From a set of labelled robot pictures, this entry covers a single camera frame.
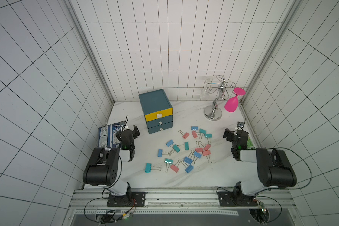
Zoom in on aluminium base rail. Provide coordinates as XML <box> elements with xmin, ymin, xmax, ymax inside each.
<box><xmin>69</xmin><ymin>187</ymin><xmax>296</xmax><ymax>216</ymax></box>

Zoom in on magenta plastic wine glass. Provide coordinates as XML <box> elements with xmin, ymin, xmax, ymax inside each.
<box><xmin>225</xmin><ymin>87</ymin><xmax>246</xmax><ymax>113</ymax></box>

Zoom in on teal binder clip upper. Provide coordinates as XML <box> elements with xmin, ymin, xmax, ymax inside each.
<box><xmin>197</xmin><ymin>129</ymin><xmax>206</xmax><ymax>139</ymax></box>

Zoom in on pink binder clip bottom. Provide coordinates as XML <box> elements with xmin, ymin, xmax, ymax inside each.
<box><xmin>170</xmin><ymin>160</ymin><xmax>182</xmax><ymax>173</ymax></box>

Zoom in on green snack packet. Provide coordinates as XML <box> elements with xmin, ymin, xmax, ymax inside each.
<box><xmin>246</xmin><ymin>137</ymin><xmax>256</xmax><ymax>150</ymax></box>

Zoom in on blue binder clip upper middle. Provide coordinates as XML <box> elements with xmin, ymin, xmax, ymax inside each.
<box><xmin>166</xmin><ymin>140</ymin><xmax>174</xmax><ymax>147</ymax></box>

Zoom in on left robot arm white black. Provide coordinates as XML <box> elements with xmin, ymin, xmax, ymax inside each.
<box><xmin>82</xmin><ymin>122</ymin><xmax>146</xmax><ymax>207</ymax></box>

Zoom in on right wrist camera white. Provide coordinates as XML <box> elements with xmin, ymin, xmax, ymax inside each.
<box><xmin>237</xmin><ymin>121</ymin><xmax>244</xmax><ymax>128</ymax></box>

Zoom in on teal binder clip right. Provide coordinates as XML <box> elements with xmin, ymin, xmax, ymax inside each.
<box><xmin>204</xmin><ymin>133</ymin><xmax>212</xmax><ymax>145</ymax></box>

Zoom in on yellow top drawer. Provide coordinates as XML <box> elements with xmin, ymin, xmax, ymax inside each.
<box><xmin>145</xmin><ymin>108</ymin><xmax>173</xmax><ymax>122</ymax></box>

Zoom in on teal shiny binder clip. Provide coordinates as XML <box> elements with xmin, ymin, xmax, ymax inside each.
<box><xmin>164</xmin><ymin>158</ymin><xmax>173</xmax><ymax>172</ymax></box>

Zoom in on blue binder clip bottom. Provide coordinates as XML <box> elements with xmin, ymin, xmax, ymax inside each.
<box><xmin>182</xmin><ymin>161</ymin><xmax>194</xmax><ymax>173</ymax></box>

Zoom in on pink binder clip top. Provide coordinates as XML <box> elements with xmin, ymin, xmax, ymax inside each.
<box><xmin>178</xmin><ymin>130</ymin><xmax>189</xmax><ymax>139</ymax></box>

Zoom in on teal drawer cabinet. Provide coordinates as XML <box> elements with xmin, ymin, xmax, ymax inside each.
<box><xmin>138</xmin><ymin>89</ymin><xmax>173</xmax><ymax>134</ymax></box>

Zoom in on silver glass rack stand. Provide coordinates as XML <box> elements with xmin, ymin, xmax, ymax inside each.
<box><xmin>203</xmin><ymin>75</ymin><xmax>236</xmax><ymax>121</ymax></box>

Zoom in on teal binder clip front left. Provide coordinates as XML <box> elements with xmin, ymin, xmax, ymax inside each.
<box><xmin>145</xmin><ymin>163</ymin><xmax>162</xmax><ymax>173</ymax></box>

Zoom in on blue binder clip middle right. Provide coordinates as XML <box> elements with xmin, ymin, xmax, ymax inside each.
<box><xmin>190</xmin><ymin>151</ymin><xmax>202</xmax><ymax>164</ymax></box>

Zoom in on pink binder clip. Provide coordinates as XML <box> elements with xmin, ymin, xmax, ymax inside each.
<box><xmin>178</xmin><ymin>130</ymin><xmax>189</xmax><ymax>139</ymax></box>
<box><xmin>192</xmin><ymin>131</ymin><xmax>198</xmax><ymax>138</ymax></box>
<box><xmin>170</xmin><ymin>160</ymin><xmax>182</xmax><ymax>173</ymax></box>
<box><xmin>202</xmin><ymin>150</ymin><xmax>212</xmax><ymax>163</ymax></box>
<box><xmin>195</xmin><ymin>141</ymin><xmax>204</xmax><ymax>153</ymax></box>
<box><xmin>199</xmin><ymin>141</ymin><xmax>211</xmax><ymax>151</ymax></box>

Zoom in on clear glass on rack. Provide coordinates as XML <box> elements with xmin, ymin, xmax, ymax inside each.
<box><xmin>200</xmin><ymin>78</ymin><xmax>213</xmax><ymax>100</ymax></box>

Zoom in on blue binder clip left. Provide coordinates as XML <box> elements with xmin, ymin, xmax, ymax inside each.
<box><xmin>157</xmin><ymin>149</ymin><xmax>171</xmax><ymax>158</ymax></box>

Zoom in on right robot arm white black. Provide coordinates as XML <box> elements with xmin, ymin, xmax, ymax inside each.
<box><xmin>217</xmin><ymin>129</ymin><xmax>297</xmax><ymax>207</ymax></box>

